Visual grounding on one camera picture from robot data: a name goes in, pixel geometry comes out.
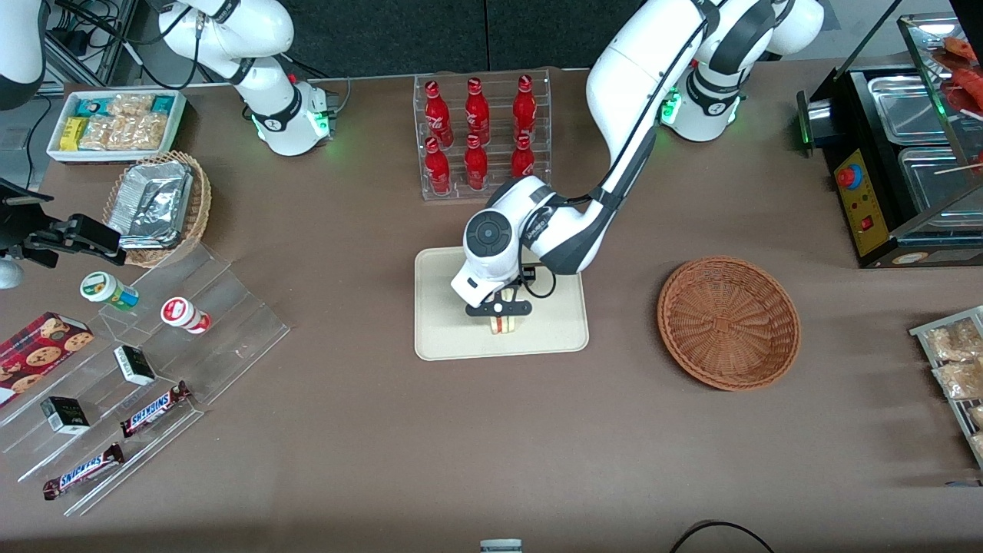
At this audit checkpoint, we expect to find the red tartan cookie box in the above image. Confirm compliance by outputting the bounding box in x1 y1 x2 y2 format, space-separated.
0 311 94 408

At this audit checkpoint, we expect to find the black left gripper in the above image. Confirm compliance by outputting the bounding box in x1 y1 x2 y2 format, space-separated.
503 266 539 303

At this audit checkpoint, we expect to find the steel warmer pan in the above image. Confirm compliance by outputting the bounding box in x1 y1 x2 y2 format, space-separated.
897 146 983 214
868 73 957 147

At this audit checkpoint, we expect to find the white rectangular snack bin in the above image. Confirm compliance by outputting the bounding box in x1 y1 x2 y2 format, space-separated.
46 88 188 167

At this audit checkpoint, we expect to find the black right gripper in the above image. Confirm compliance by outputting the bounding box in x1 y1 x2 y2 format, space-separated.
0 178 125 268

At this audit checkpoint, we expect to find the clear acrylic bottle rack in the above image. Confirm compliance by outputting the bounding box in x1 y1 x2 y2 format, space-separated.
413 69 552 202

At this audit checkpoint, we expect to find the round brown wicker basket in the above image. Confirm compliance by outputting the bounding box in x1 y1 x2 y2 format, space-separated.
657 256 802 392

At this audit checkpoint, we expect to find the light wicker basket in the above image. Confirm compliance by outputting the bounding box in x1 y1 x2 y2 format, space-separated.
102 150 213 270

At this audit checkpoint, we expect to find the brown Snickers bar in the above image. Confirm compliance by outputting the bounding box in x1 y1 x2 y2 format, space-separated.
121 380 193 439
42 442 125 502

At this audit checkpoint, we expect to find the aluminium equipment frame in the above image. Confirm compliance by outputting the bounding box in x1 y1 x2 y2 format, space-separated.
46 0 143 87

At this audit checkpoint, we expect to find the black food warmer cabinet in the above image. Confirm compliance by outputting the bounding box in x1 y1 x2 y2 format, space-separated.
797 12 983 270

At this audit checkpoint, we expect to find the red lid yogurt cup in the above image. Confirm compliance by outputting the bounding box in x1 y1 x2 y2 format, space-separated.
161 296 212 335

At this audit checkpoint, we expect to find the cream plastic serving tray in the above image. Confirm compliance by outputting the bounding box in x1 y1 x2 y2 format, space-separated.
415 240 590 362

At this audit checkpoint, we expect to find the grey metal rack tray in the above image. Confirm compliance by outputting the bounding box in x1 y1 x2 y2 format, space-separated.
910 306 983 471

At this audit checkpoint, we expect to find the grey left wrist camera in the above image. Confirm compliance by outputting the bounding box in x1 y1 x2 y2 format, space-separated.
465 300 533 318

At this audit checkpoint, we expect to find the green lid yogurt cup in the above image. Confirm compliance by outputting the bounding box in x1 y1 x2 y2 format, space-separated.
80 271 141 312

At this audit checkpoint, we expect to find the black base cable bundle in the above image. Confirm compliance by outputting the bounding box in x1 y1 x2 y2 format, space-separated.
283 52 352 118

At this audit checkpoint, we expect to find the red cola bottle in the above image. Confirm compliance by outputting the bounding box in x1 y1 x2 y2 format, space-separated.
464 134 489 191
464 77 491 147
424 80 454 148
511 133 536 182
424 137 452 195
513 74 537 143

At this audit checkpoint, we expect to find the small black box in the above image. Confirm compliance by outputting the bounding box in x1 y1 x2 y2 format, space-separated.
114 345 157 386
40 396 91 436

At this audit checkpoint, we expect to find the black looped cable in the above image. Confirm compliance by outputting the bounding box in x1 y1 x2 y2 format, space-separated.
668 520 776 553

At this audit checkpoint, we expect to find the clear cracker bag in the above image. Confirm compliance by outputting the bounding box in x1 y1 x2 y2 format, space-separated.
79 115 127 151
123 113 170 151
106 93 154 118

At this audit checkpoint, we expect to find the silver foil pouch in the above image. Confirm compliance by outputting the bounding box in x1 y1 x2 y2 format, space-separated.
108 160 194 240
115 230 185 251

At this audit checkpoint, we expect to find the clear acrylic stepped display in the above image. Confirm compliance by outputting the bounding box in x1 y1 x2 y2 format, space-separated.
0 242 291 517

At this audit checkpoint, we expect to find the brown table cover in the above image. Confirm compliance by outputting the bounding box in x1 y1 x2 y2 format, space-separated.
0 60 983 553

